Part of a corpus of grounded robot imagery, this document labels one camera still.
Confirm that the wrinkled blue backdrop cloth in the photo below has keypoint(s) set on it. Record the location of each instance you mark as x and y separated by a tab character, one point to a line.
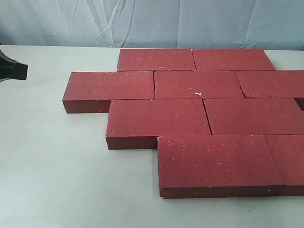
266	24

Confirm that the red brick with white chip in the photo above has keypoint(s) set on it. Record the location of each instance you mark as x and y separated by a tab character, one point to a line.
196	85

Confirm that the back left base brick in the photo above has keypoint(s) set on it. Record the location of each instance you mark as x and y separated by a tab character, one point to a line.
159	59

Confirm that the front right base brick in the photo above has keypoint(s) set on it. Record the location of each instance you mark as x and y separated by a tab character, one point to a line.
288	153

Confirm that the front left base brick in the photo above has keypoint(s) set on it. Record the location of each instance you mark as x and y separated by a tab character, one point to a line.
215	166

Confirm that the base brick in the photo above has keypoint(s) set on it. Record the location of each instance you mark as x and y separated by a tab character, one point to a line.
231	60
159	59
288	153
215	166

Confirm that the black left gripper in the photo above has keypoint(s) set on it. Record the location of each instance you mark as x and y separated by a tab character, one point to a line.
12	69

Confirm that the back right base brick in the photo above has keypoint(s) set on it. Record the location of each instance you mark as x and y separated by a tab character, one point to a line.
231	60

